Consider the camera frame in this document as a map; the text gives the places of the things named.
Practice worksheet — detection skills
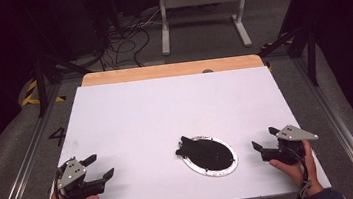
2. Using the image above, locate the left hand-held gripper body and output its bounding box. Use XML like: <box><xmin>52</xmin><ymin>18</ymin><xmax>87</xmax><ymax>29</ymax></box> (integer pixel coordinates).
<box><xmin>53</xmin><ymin>153</ymin><xmax>108</xmax><ymax>199</ymax></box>

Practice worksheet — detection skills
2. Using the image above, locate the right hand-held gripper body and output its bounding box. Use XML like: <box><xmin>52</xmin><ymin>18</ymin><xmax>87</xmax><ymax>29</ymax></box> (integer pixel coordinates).
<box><xmin>257</xmin><ymin>121</ymin><xmax>322</xmax><ymax>169</ymax></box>

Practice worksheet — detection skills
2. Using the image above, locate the black cloth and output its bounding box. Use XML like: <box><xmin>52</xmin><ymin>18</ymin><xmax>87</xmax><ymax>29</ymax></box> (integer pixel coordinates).
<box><xmin>173</xmin><ymin>129</ymin><xmax>237</xmax><ymax>177</ymax></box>

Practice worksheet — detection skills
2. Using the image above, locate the white oval beaded-rim plate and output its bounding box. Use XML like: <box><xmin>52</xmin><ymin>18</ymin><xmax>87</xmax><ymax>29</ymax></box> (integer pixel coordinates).
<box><xmin>178</xmin><ymin>131</ymin><xmax>241</xmax><ymax>182</ymax></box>

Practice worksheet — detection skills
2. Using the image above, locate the person's right hand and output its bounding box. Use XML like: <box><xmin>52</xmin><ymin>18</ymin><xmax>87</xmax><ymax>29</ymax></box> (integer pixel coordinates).
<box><xmin>266</xmin><ymin>138</ymin><xmax>326</xmax><ymax>199</ymax></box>

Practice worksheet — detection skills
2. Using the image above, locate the white board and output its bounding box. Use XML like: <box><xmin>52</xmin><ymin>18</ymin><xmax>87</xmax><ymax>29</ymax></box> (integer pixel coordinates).
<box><xmin>29</xmin><ymin>59</ymin><xmax>333</xmax><ymax>199</ymax></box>

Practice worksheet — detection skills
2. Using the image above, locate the yellow black floor tape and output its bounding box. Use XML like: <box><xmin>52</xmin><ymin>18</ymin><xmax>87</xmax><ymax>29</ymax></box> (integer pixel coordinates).
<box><xmin>258</xmin><ymin>36</ymin><xmax>294</xmax><ymax>52</ymax></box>
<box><xmin>18</xmin><ymin>75</ymin><xmax>67</xmax><ymax>108</ymax></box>

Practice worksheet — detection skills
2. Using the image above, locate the black metal stand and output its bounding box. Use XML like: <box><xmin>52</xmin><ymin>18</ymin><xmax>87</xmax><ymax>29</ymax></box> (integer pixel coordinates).
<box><xmin>253</xmin><ymin>13</ymin><xmax>322</xmax><ymax>94</ymax></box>
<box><xmin>23</xmin><ymin>0</ymin><xmax>98</xmax><ymax>119</ymax></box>

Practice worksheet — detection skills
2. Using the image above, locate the wooden table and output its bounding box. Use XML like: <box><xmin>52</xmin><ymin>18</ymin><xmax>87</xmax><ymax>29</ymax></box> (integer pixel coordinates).
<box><xmin>79</xmin><ymin>52</ymin><xmax>265</xmax><ymax>88</ymax></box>

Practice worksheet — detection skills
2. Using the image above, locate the dark cabinet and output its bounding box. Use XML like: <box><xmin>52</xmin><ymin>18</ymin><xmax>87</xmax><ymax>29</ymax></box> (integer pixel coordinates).
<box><xmin>48</xmin><ymin>0</ymin><xmax>108</xmax><ymax>65</ymax></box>

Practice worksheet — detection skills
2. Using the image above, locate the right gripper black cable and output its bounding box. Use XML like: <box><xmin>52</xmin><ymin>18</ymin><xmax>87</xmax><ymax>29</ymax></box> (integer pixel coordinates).
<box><xmin>290</xmin><ymin>146</ymin><xmax>315</xmax><ymax>199</ymax></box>

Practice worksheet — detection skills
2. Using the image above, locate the aluminium floor rail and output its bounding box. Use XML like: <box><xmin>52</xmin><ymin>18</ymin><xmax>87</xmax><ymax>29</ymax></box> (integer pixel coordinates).
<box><xmin>292</xmin><ymin>50</ymin><xmax>353</xmax><ymax>199</ymax></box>
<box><xmin>0</xmin><ymin>82</ymin><xmax>76</xmax><ymax>199</ymax></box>

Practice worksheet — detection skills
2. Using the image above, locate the tangle of floor cables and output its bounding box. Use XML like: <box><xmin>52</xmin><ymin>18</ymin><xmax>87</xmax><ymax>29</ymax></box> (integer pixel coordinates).
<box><xmin>93</xmin><ymin>7</ymin><xmax>169</xmax><ymax>73</ymax></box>

